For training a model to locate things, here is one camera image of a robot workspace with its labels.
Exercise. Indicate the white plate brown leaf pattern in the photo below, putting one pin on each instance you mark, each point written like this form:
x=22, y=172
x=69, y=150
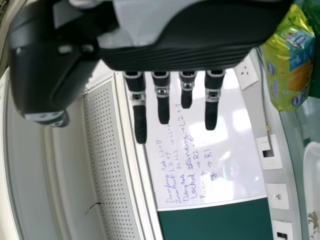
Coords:
x=312, y=187

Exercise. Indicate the whiteboard with blue handwriting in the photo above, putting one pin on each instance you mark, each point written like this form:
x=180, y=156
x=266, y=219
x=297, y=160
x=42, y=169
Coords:
x=200, y=175

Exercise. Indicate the white wall plate black opening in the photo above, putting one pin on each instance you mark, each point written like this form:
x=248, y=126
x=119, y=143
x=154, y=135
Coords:
x=273, y=161
x=282, y=226

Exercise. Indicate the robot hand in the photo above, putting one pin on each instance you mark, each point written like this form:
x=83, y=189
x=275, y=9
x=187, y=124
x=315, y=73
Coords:
x=175, y=37

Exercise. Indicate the white power socket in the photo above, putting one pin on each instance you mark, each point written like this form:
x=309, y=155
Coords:
x=246, y=72

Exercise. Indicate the white wall plate small port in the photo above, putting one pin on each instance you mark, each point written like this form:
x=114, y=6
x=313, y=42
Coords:
x=280, y=190

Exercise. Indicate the yellow-green biscuit packet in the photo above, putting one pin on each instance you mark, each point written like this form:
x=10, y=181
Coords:
x=287, y=62

